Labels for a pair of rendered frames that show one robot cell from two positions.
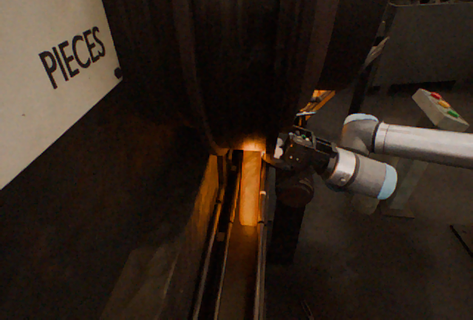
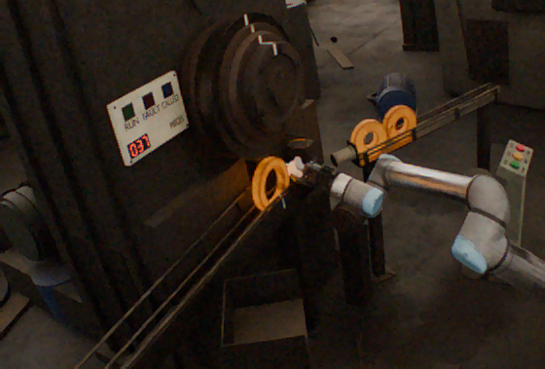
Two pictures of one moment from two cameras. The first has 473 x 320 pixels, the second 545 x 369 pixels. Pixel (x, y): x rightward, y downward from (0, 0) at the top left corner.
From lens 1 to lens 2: 136 cm
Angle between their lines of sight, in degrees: 29
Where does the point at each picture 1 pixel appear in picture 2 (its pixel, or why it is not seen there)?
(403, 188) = not seen: hidden behind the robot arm
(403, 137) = (397, 171)
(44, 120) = (168, 134)
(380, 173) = (363, 192)
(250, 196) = (256, 187)
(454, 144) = (416, 175)
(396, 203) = not seen: hidden behind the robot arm
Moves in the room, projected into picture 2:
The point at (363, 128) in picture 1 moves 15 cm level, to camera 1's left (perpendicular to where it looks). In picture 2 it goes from (381, 165) to (343, 163)
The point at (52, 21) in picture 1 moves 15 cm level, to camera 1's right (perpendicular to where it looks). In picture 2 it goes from (172, 116) to (214, 116)
